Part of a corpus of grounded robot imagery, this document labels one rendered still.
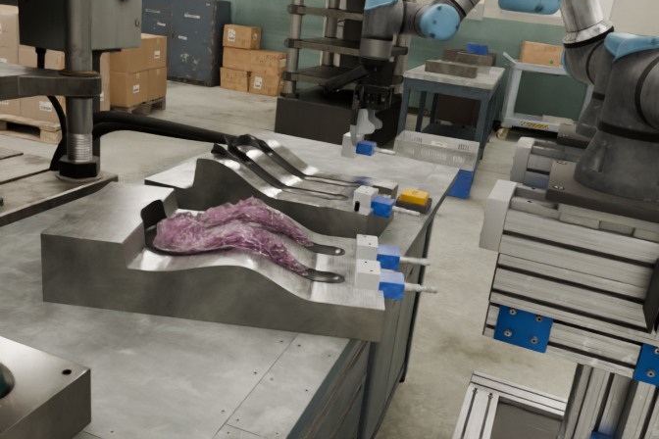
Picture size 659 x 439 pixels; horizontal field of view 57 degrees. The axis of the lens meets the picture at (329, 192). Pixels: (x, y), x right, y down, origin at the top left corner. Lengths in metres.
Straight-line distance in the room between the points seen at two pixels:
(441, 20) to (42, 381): 0.98
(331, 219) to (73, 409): 0.63
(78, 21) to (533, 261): 1.10
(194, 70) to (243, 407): 7.68
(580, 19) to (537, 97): 6.13
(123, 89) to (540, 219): 5.10
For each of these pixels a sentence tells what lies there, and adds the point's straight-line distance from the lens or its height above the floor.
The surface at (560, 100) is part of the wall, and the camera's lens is 7.71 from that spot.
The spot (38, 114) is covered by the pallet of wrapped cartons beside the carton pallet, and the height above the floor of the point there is 0.19.
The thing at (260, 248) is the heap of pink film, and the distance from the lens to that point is 0.92.
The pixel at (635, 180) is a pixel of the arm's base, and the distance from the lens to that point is 0.99.
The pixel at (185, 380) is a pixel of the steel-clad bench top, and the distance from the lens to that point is 0.80.
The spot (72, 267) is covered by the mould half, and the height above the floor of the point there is 0.86.
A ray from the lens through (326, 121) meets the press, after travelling 5.35.
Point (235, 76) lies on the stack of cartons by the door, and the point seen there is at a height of 0.18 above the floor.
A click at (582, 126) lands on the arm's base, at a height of 1.06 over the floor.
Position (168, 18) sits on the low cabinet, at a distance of 8.48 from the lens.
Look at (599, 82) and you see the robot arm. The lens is 1.51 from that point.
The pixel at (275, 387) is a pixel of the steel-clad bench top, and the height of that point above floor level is 0.80.
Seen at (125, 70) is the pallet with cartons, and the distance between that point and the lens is 5.81.
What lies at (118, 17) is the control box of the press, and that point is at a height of 1.16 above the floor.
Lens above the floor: 1.27
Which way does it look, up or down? 18 degrees down
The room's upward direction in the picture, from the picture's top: 7 degrees clockwise
